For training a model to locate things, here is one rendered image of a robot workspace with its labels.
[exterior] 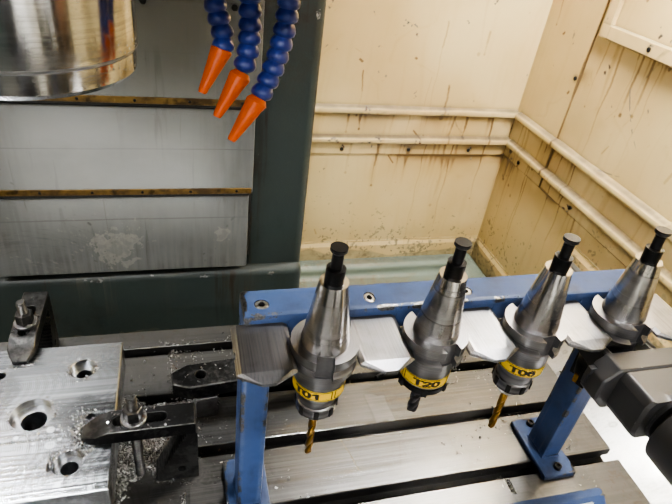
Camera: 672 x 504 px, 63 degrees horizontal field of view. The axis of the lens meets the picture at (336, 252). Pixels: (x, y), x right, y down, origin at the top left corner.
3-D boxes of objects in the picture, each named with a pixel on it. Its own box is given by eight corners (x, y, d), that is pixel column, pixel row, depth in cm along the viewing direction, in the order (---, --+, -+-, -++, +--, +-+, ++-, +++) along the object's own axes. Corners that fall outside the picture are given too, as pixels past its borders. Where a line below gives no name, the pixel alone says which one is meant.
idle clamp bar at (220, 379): (344, 390, 87) (350, 362, 83) (175, 422, 79) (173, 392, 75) (334, 367, 91) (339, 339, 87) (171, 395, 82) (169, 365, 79)
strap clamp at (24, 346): (46, 408, 78) (24, 330, 69) (20, 410, 77) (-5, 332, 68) (60, 342, 88) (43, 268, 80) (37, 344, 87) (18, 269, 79)
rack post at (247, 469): (273, 529, 68) (291, 360, 51) (229, 536, 66) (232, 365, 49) (262, 458, 75) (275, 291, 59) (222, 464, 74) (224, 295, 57)
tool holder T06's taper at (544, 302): (541, 304, 58) (563, 252, 54) (567, 333, 54) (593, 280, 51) (505, 309, 56) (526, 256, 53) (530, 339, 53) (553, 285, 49)
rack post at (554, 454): (575, 475, 79) (670, 324, 62) (543, 481, 78) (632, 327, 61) (538, 419, 87) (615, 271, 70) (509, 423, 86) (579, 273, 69)
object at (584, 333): (617, 351, 56) (620, 345, 55) (573, 355, 54) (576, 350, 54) (577, 306, 61) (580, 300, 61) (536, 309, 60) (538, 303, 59)
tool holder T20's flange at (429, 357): (438, 321, 57) (444, 303, 56) (474, 362, 53) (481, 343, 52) (387, 334, 55) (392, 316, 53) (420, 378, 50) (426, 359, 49)
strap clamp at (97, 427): (198, 476, 72) (196, 401, 64) (91, 491, 69) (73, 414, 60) (197, 454, 75) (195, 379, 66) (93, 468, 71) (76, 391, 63)
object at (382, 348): (418, 372, 50) (420, 366, 49) (363, 378, 49) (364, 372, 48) (393, 320, 55) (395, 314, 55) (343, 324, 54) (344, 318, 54)
